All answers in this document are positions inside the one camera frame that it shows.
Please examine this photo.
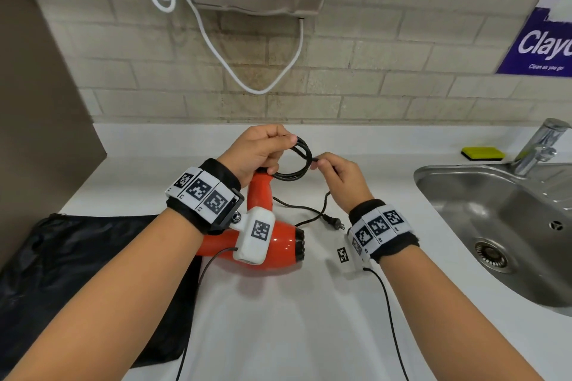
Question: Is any person's left hand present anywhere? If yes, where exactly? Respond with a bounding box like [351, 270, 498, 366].
[216, 124, 299, 189]

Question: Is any person's right hand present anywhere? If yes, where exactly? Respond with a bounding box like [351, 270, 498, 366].
[312, 152, 375, 213]

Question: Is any black hair dryer cord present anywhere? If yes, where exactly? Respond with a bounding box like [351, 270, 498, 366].
[268, 135, 347, 232]

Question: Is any orange hair dryer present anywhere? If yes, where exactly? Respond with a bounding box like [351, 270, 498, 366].
[195, 168, 307, 271]

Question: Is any black drawstring bag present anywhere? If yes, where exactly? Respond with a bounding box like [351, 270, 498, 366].
[0, 214, 204, 377]

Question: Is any person's left forearm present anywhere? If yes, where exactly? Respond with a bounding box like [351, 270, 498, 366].
[0, 208, 204, 381]

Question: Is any person's right forearm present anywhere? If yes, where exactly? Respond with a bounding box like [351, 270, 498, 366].
[380, 245, 546, 381]

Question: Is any right wristband with square markers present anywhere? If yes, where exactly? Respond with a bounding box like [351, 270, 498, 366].
[346, 199, 421, 264]

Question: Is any wristband with square markers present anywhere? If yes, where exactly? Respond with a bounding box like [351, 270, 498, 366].
[165, 158, 245, 235]
[346, 199, 421, 264]

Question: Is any left wristband with square markers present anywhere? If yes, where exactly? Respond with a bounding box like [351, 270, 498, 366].
[165, 158, 245, 235]

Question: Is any yellow sponge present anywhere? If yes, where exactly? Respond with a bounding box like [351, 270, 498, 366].
[461, 146, 506, 161]

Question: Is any stainless steel sink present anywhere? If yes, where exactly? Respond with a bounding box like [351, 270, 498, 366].
[413, 164, 572, 318]

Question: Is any chrome faucet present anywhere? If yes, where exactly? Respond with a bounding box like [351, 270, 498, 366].
[511, 118, 571, 177]

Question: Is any brown side panel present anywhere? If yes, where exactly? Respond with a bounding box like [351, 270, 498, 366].
[0, 0, 107, 268]

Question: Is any white wall cable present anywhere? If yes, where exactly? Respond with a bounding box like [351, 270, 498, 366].
[142, 0, 304, 95]

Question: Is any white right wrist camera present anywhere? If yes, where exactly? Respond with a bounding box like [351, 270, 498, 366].
[335, 244, 372, 273]

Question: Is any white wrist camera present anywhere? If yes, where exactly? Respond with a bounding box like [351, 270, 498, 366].
[335, 244, 372, 273]
[232, 208, 278, 266]

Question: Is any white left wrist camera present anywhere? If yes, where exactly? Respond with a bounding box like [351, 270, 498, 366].
[232, 208, 278, 266]

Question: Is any black left camera cable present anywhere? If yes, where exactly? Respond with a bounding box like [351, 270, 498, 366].
[175, 246, 240, 381]

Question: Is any black camera cable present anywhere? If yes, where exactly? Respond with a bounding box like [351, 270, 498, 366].
[175, 246, 240, 381]
[362, 267, 410, 381]

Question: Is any black right camera cable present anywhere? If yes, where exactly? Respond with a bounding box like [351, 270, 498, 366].
[362, 267, 410, 381]

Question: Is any purple wall poster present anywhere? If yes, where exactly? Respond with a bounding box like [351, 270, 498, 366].
[496, 0, 572, 78]

